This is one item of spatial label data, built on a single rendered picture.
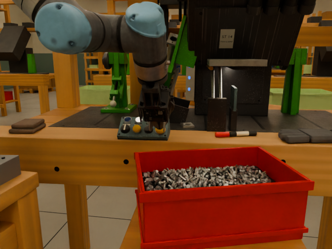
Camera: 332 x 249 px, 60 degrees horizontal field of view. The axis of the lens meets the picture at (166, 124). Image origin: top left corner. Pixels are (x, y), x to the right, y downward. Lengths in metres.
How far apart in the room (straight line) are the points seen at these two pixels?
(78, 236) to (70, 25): 1.50
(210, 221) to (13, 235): 0.49
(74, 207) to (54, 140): 0.87
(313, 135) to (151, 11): 0.57
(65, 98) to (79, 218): 0.68
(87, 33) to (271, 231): 0.47
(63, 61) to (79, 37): 1.06
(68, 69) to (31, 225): 0.88
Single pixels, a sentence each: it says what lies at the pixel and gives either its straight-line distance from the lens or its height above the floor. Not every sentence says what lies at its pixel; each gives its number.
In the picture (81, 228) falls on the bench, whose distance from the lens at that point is 1.80.
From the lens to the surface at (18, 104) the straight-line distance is 6.72.
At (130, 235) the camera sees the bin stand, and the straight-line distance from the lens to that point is 0.60.
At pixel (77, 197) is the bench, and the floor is 0.38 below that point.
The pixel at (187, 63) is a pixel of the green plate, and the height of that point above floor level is 1.11.
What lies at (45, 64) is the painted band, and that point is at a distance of 12.91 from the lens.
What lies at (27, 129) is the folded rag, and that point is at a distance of 1.01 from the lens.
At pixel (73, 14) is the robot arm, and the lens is 0.48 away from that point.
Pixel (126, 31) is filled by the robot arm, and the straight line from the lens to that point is 0.59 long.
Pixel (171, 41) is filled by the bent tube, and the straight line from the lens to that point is 1.10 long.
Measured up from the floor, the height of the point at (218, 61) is 1.12.
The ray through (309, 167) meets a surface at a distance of 0.90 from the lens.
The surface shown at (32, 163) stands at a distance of 0.99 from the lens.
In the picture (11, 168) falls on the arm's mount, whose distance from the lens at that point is 0.79.
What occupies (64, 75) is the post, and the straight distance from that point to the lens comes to 1.54.
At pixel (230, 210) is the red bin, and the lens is 0.54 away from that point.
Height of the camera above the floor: 1.14
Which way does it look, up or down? 13 degrees down
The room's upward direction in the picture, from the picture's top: straight up
